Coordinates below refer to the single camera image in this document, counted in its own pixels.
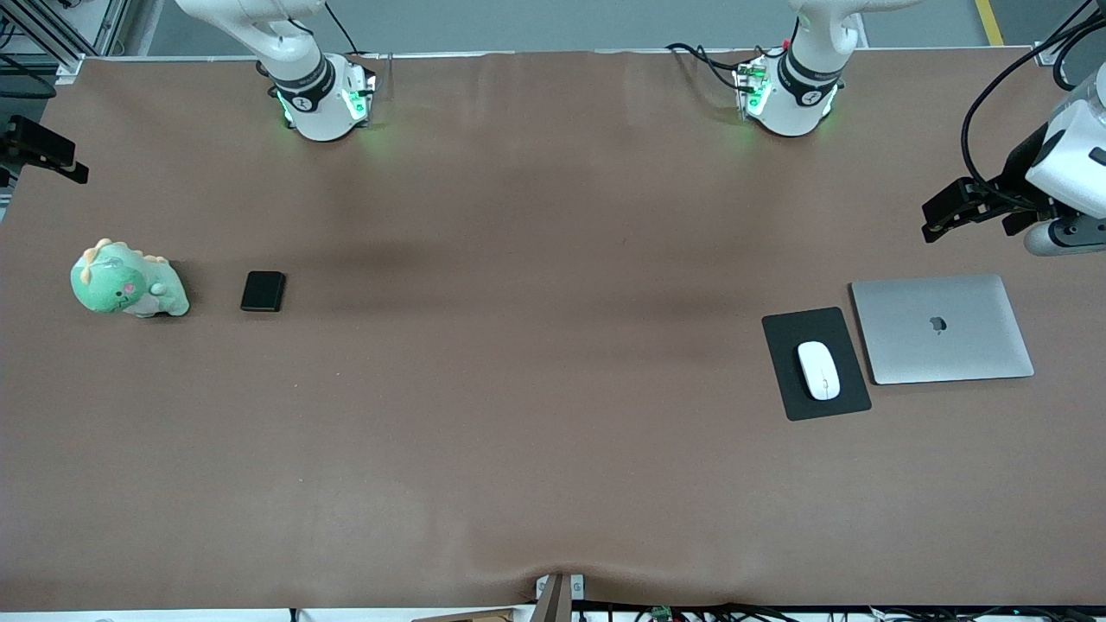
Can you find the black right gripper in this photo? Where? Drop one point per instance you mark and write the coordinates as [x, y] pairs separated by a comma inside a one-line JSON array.
[[36, 142]]

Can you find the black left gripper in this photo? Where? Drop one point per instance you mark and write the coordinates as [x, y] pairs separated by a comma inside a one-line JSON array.
[[1020, 168]]

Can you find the white computer mouse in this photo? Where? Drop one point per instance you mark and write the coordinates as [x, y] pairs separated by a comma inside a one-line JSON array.
[[818, 370]]

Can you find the small black phone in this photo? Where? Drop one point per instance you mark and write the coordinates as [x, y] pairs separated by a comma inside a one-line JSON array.
[[263, 291]]

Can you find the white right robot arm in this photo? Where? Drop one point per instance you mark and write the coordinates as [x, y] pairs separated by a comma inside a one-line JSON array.
[[311, 112]]

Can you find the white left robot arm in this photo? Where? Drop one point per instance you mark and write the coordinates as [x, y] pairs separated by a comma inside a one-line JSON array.
[[799, 104]]

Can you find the black mouse pad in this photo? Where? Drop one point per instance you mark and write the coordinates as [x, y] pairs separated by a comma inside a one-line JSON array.
[[854, 389]]

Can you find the silver closed laptop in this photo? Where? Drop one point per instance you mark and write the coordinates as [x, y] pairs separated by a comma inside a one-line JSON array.
[[942, 345]]

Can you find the green dinosaur plush toy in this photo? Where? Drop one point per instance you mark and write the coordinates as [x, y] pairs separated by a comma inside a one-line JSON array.
[[112, 285]]

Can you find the brown table cover mat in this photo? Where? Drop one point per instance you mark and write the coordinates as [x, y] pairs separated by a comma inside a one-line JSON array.
[[553, 475]]

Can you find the small green connector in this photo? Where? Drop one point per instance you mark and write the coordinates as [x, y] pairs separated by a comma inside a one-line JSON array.
[[663, 613]]

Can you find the metal table edge clamp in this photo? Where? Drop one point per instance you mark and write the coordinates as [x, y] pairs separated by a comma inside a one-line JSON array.
[[553, 605]]

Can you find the aluminium frame rack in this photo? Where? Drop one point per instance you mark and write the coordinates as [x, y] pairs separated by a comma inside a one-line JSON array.
[[104, 26]]

